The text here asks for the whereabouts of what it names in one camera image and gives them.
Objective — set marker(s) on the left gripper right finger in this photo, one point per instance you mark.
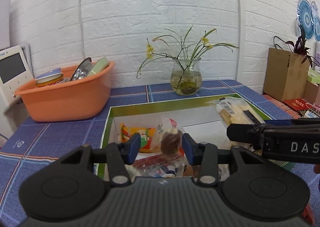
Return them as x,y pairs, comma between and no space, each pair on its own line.
207,156

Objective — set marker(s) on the blue round wall decoration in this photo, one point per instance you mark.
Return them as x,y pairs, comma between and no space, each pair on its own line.
308,19

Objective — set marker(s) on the dark red leafy plant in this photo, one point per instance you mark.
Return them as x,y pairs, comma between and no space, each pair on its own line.
298,47

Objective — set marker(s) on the brown snack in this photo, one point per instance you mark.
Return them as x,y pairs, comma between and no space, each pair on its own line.
170,137

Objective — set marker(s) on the green cardboard box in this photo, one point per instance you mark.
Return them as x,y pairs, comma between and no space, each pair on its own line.
205,119

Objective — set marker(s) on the plaid orange cloth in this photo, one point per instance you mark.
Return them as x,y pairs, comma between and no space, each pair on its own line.
310,113

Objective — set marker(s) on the brown paper bag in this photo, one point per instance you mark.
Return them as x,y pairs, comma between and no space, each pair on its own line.
286,75

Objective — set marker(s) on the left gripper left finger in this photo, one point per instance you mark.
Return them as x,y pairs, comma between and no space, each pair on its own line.
116,156

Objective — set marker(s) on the cracker packet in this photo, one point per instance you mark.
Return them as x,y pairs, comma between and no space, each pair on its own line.
234,110

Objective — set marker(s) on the orange yellow snack packet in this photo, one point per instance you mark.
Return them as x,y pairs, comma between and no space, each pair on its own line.
140,137

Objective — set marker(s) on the white water purifier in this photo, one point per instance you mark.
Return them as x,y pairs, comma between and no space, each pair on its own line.
4,24

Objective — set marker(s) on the white appliance with screen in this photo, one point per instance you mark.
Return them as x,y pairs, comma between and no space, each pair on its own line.
16,70

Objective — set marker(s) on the metal bowl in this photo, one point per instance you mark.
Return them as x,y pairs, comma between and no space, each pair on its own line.
82,70

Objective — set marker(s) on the pale green dish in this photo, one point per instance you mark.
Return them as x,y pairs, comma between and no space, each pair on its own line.
101,64

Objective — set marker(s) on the red booklet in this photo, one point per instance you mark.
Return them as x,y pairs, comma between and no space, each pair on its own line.
298,104

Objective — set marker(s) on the glass vase with flowers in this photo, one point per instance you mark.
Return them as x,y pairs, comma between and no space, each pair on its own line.
186,78

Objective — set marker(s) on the small red snack packet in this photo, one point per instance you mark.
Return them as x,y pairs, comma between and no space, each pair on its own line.
156,161

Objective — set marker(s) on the orange plastic basin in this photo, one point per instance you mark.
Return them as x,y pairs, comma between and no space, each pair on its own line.
73,100

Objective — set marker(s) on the pink cardboard box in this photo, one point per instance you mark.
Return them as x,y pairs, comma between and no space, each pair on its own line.
312,93

